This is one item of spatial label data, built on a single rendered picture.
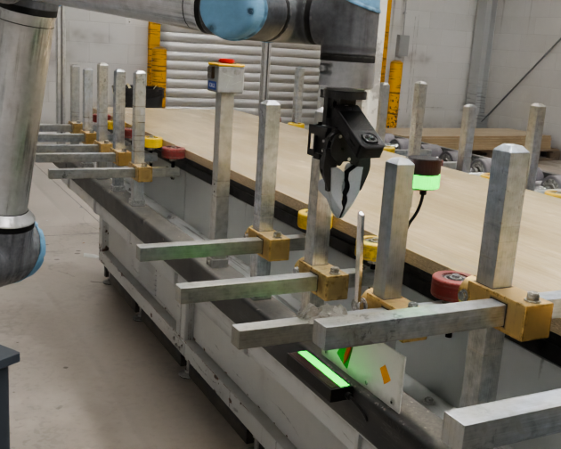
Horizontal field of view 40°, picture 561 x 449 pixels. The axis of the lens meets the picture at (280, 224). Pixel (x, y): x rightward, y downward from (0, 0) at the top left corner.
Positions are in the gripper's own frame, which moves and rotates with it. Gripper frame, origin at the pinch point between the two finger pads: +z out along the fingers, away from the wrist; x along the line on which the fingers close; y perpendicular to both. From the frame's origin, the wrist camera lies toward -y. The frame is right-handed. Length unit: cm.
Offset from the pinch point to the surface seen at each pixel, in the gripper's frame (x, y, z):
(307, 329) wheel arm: 10.5, -9.7, 16.1
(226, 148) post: -8, 70, 0
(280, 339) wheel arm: 15.2, -9.7, 17.3
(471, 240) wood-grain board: -41.5, 14.2, 11.1
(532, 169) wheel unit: -117, 74, 8
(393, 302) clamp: -6.7, -7.7, 14.1
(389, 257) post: -6.3, -6.0, 6.7
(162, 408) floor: -14, 130, 101
